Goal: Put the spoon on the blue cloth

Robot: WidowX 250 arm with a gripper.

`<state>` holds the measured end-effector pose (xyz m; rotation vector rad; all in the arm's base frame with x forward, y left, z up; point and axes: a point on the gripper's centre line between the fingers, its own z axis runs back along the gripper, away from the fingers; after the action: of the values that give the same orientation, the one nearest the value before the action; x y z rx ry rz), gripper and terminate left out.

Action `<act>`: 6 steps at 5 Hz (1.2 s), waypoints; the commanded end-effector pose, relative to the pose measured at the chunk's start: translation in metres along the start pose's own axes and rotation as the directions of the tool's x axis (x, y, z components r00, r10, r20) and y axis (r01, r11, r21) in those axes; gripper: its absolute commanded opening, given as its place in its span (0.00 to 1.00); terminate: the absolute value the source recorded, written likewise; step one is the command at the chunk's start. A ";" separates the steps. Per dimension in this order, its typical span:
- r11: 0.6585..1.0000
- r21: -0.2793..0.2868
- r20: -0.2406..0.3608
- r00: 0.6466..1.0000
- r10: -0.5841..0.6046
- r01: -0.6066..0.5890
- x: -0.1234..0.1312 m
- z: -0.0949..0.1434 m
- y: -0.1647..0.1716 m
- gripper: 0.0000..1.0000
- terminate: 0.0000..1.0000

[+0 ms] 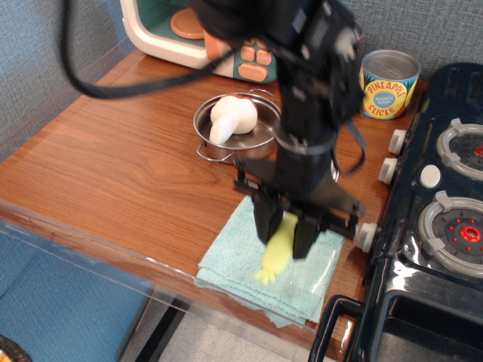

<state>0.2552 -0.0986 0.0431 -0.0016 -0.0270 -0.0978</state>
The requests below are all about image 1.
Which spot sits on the black toy stove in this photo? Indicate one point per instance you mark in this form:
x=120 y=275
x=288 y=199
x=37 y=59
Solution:
x=423 y=286

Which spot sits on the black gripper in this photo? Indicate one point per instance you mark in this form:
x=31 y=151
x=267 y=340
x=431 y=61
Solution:
x=300 y=183

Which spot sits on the teal toy microwave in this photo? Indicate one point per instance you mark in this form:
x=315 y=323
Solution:
x=171 y=31

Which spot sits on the white toy mushroom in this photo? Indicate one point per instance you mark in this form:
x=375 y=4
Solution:
x=232 y=115

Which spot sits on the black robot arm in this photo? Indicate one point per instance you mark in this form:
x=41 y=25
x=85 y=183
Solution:
x=315 y=44

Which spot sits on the small steel pan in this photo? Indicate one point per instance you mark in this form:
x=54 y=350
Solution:
x=258 y=143

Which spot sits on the clear acrylic barrier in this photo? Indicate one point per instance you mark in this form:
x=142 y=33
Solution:
x=117 y=189

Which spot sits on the orange object at corner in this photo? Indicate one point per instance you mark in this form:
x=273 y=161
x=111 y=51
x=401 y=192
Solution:
x=12 y=352

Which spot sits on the spoon with yellow-green handle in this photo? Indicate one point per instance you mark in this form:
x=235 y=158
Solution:
x=279 y=251

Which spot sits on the light blue cloth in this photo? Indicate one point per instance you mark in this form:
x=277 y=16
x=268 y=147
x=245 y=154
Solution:
x=292 y=297

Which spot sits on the pineapple slices can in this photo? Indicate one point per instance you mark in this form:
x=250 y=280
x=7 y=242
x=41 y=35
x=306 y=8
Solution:
x=388 y=79

